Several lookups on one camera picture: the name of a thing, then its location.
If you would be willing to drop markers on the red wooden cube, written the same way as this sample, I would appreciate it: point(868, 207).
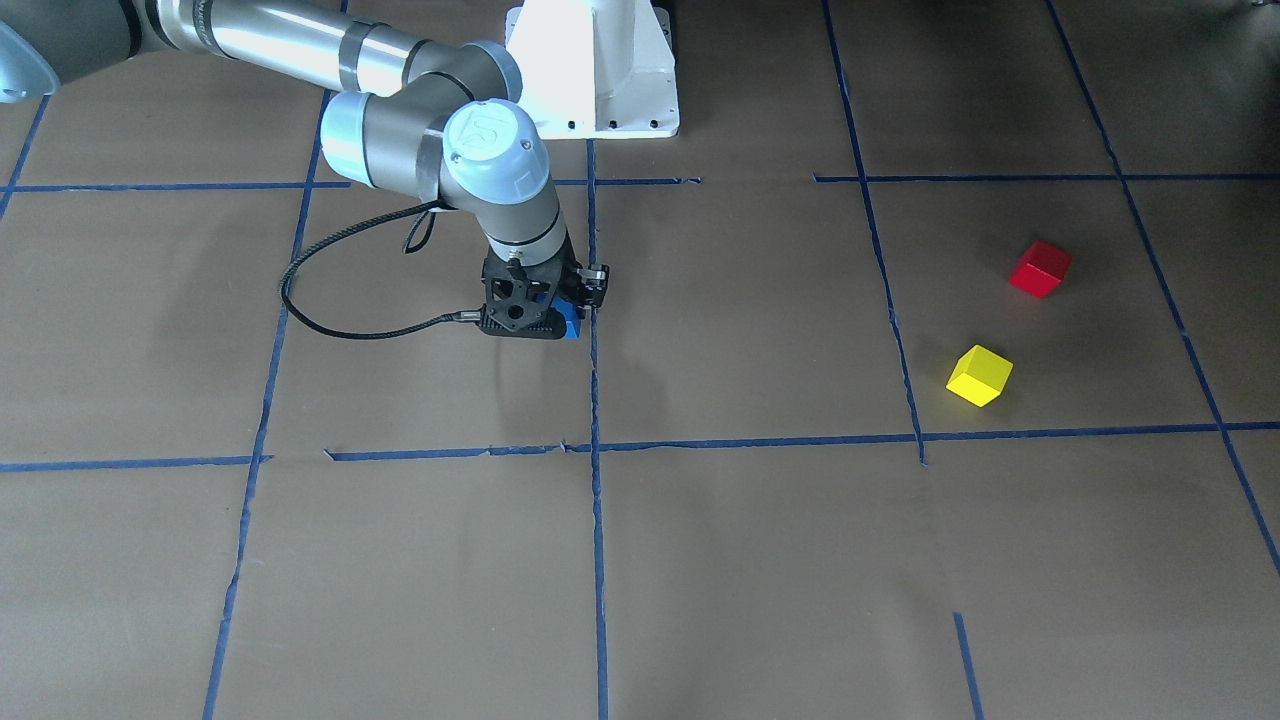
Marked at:
point(1041, 269)

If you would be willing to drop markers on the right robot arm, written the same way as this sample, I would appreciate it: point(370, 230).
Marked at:
point(408, 115)

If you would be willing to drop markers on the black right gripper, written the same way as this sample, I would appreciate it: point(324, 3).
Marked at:
point(595, 283)

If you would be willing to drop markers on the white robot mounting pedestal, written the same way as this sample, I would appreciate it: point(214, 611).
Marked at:
point(596, 69)

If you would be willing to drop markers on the blue wooden cube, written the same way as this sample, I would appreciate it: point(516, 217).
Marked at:
point(567, 330)

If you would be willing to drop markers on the yellow wooden cube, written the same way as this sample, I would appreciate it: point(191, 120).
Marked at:
point(980, 376)

